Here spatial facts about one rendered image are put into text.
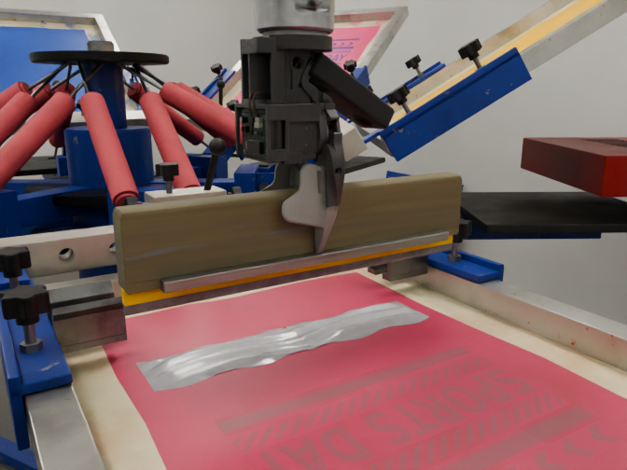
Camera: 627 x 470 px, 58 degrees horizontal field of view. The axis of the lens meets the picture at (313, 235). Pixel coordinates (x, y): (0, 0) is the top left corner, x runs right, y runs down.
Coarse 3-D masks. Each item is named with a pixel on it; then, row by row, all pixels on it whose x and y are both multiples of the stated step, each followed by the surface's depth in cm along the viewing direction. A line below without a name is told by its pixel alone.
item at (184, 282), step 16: (384, 240) 64; (400, 240) 64; (416, 240) 65; (432, 240) 67; (288, 256) 58; (304, 256) 58; (320, 256) 59; (336, 256) 60; (352, 256) 61; (208, 272) 53; (224, 272) 53; (240, 272) 54; (256, 272) 55; (272, 272) 56; (160, 288) 51; (176, 288) 51
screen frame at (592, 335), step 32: (448, 288) 81; (480, 288) 76; (512, 288) 74; (512, 320) 72; (544, 320) 68; (576, 320) 64; (608, 320) 64; (608, 352) 61; (32, 416) 45; (64, 416) 45; (64, 448) 41; (96, 448) 41
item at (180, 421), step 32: (128, 320) 73; (160, 320) 73; (192, 320) 73; (224, 320) 73; (256, 320) 73; (128, 352) 64; (160, 352) 64; (128, 384) 57; (192, 384) 57; (224, 384) 57; (256, 384) 57; (288, 384) 57; (320, 384) 57; (160, 416) 52; (192, 416) 52; (224, 416) 52; (160, 448) 47; (192, 448) 47; (224, 448) 47
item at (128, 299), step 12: (384, 252) 66; (396, 252) 67; (324, 264) 62; (336, 264) 63; (264, 276) 58; (276, 276) 59; (192, 288) 54; (204, 288) 55; (132, 300) 52; (144, 300) 52
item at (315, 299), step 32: (288, 288) 84; (320, 288) 84; (352, 288) 84; (384, 288) 84; (288, 320) 73; (448, 320) 73; (320, 352) 64; (352, 352) 64; (384, 352) 64; (416, 352) 64; (480, 352) 64; (512, 352) 64; (544, 384) 57; (576, 384) 57; (608, 416) 52
